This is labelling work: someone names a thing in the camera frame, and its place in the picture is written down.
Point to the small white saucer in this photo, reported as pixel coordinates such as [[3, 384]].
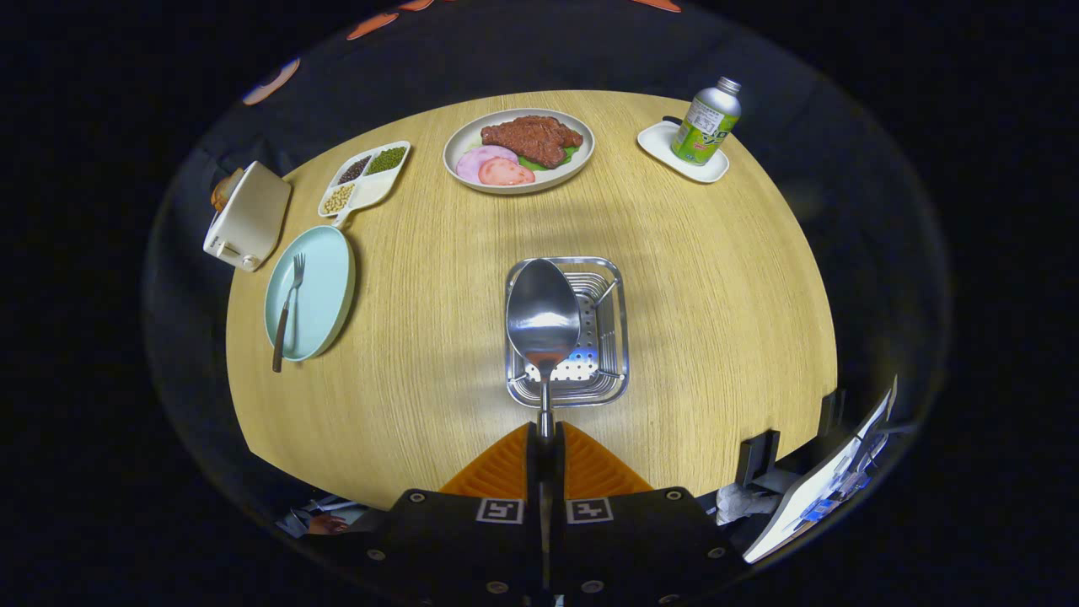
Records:
[[657, 141]]

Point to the white divided tray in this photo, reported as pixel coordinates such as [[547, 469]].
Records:
[[371, 190]]

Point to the green lettuce leaf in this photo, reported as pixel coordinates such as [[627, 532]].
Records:
[[569, 153]]

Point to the pile of dark red beans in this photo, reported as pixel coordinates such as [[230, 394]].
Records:
[[354, 169]]

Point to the white plate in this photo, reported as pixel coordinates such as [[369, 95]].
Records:
[[470, 139]]

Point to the light blue plate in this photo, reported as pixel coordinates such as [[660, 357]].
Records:
[[324, 287]]

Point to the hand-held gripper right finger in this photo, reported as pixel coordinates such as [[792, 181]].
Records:
[[558, 472]]

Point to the pale pink ham slice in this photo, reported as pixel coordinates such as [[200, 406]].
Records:
[[476, 160]]

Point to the black bracket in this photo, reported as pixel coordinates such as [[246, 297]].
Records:
[[754, 459]]

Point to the white crumpled paper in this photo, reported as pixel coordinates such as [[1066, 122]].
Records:
[[746, 504]]

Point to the salmon pink ham slice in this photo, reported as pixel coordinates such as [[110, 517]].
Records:
[[506, 173]]

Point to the white board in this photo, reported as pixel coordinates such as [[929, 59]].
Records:
[[809, 506]]

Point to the brown meat steak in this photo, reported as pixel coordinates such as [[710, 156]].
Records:
[[531, 139]]

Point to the pile of green beans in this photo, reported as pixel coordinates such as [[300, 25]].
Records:
[[387, 159]]

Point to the toast bread slices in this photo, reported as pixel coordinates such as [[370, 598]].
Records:
[[226, 190]]

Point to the metal spoon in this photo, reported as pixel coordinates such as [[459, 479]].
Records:
[[544, 312]]

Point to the silver bottle with green label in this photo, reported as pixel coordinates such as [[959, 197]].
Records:
[[704, 126]]

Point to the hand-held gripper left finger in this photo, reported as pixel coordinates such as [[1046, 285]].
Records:
[[533, 472]]

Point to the pile of yellow soybeans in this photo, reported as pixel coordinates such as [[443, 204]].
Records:
[[339, 198]]

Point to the white toaster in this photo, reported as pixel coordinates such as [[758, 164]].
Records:
[[253, 215]]

